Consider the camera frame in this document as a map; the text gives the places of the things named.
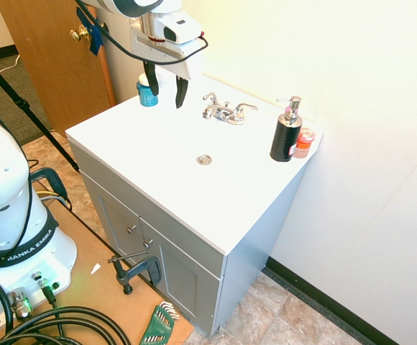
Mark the wooden door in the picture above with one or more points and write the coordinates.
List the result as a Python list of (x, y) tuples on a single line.
[(57, 61)]

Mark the black soap dispenser bottle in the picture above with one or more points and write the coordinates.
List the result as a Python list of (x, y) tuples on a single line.
[(285, 138)]

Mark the chrome sink faucet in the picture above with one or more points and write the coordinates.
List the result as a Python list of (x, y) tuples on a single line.
[(219, 111)]

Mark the blue tape strip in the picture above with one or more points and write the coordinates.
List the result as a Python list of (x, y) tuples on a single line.
[(92, 30)]

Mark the black C-clamp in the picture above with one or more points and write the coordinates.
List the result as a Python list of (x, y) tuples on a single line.
[(136, 271), (52, 181)]

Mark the wooden base board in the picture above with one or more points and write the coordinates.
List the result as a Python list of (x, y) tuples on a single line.
[(86, 266)]

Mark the green hex key set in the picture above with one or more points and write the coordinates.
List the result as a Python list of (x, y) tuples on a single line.
[(160, 323)]

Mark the teal jar with white lid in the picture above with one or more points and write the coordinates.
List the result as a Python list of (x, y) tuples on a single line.
[(146, 91)]

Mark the brass door knob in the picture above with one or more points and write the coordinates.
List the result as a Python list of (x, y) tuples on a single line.
[(80, 34)]

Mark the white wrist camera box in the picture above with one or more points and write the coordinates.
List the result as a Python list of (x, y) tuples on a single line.
[(179, 27)]

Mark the chrome sink drain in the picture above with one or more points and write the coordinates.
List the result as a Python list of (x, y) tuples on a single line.
[(204, 159)]

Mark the black tripod leg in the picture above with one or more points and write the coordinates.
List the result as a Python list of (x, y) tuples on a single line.
[(21, 104)]

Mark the round cabinet door knob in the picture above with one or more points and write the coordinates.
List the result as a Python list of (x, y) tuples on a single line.
[(147, 243), (132, 229)]

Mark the grey vanity cabinet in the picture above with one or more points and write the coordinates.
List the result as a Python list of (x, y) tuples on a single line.
[(179, 258)]

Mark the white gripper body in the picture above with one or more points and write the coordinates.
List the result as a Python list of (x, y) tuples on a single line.
[(160, 45)]

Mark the white sink countertop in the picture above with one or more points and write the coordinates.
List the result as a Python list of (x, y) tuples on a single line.
[(179, 161)]

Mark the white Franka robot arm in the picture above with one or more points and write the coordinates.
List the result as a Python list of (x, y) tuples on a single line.
[(0, 201)]

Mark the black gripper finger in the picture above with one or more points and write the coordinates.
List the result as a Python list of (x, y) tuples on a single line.
[(153, 79), (180, 92)]

